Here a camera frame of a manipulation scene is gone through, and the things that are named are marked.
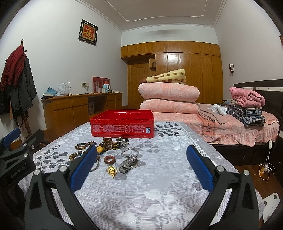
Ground gold lion pendant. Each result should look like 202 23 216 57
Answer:
107 166 117 179

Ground tiger eye bead bracelet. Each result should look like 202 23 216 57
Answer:
111 140 123 151

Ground silver metal wristwatch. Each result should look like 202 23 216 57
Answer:
118 155 139 174

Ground wooden coat stand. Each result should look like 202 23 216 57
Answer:
18 39 34 138

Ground dark hanging jackets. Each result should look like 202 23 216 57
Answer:
1 57 37 116

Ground wooden sideboard cabinet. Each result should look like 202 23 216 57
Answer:
42 92 122 141

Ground blue cloth on cabinet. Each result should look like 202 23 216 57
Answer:
43 87 57 98

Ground white plastic bag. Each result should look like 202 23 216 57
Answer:
56 82 71 96

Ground yellow amber oval pendant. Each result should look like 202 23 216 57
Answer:
96 146 106 155

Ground red hanging garment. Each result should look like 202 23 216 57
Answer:
1 45 26 91

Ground pink bed sheet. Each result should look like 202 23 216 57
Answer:
153 112 280 147

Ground red photo frames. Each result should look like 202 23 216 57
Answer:
92 77 110 93

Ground plaid folded clothes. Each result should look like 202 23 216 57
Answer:
226 104 265 127

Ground white blue kettle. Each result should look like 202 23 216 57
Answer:
103 80 110 93

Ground white floral grey tablecloth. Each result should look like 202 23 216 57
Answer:
19 121 264 229

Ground beige scarf on bed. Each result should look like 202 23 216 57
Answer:
198 103 227 125

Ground red metal tin box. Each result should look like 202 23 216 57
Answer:
90 109 154 139

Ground pink folded blanket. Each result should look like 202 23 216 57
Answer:
229 87 266 109

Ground framed red fu picture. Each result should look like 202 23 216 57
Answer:
78 19 98 45

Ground dark wooden headboard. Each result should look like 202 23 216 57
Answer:
234 79 283 134

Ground lower pink folded quilt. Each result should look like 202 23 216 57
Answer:
140 99 199 114

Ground wooden wardrobe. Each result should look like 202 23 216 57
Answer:
120 41 224 110

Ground wooden bead bracelet yellow bead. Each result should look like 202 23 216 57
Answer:
69 150 86 162

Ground white cable with switch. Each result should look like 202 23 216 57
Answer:
258 139 276 182

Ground multicolour stone bead bracelet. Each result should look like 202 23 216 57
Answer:
75 140 97 151

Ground brown amber bead bracelet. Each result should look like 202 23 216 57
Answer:
101 136 116 151

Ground red-brown wooden ring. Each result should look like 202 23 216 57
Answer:
103 155 117 165

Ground silver chain black bead pile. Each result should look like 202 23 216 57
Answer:
116 137 129 148

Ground silver bangle bracelet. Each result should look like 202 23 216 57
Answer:
120 146 140 159

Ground wall intercom phone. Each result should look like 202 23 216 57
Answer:
229 63 235 73

